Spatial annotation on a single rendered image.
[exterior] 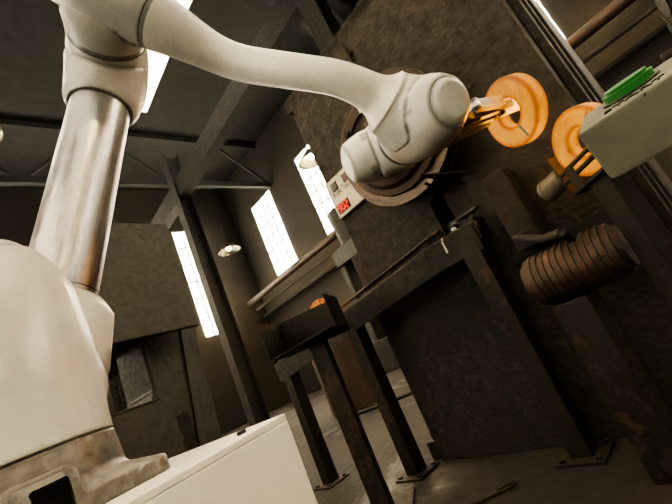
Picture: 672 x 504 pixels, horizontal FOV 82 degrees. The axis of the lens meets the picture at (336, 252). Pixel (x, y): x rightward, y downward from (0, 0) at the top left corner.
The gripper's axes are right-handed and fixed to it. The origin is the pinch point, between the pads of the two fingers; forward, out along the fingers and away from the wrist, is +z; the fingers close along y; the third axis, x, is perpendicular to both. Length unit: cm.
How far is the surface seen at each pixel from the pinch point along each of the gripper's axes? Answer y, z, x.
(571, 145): -1.6, 9.7, -13.6
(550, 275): -14.5, -3.5, -36.9
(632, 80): 42, -33, -23
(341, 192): -88, -11, 32
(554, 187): -10.5, 8.1, -19.2
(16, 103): -652, -314, 696
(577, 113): 4.9, 8.5, -9.4
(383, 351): -606, 119, -54
